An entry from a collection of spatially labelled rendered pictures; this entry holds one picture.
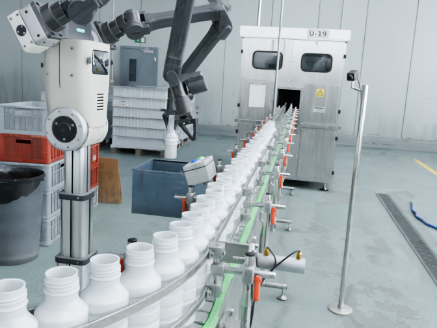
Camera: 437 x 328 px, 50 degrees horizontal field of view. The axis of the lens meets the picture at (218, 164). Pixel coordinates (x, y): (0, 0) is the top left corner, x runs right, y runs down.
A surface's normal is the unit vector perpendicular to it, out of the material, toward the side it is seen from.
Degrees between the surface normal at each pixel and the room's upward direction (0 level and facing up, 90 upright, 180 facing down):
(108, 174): 103
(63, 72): 90
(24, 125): 90
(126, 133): 89
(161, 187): 90
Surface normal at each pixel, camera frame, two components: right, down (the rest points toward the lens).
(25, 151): -0.06, 0.17
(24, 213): 0.69, 0.22
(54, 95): -0.18, 0.34
